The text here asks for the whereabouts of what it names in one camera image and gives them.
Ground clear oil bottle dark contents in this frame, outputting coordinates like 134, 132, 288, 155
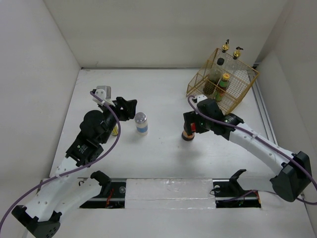
233, 47, 243, 60

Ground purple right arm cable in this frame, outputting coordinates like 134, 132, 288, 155
187, 95, 317, 205

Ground green bottle yellow cap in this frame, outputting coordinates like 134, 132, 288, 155
214, 73, 230, 102

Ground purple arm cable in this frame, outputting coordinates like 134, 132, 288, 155
187, 95, 317, 205
0, 91, 122, 224

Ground clear oil bottle gold spout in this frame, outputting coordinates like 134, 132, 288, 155
221, 39, 229, 53

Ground dark soy sauce bottle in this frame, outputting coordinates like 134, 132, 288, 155
203, 58, 224, 96

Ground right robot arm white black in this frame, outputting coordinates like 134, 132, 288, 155
183, 95, 317, 202

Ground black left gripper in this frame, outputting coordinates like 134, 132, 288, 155
99, 97, 136, 144

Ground small yellow bottle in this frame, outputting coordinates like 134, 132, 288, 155
111, 125, 118, 136

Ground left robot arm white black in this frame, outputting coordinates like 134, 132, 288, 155
11, 97, 137, 238

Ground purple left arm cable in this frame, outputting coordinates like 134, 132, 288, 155
0, 91, 122, 224

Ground white blue shaker silver lid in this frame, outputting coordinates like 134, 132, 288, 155
134, 112, 148, 136

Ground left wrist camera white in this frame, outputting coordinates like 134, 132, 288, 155
92, 86, 114, 106

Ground gold wire basket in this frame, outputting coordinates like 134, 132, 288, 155
186, 47, 259, 114

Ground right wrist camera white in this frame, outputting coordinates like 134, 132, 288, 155
192, 94, 207, 104

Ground red lid sauce jar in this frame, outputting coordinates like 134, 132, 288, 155
181, 122, 196, 141

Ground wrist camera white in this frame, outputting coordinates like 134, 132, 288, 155
92, 86, 114, 106
192, 94, 207, 104

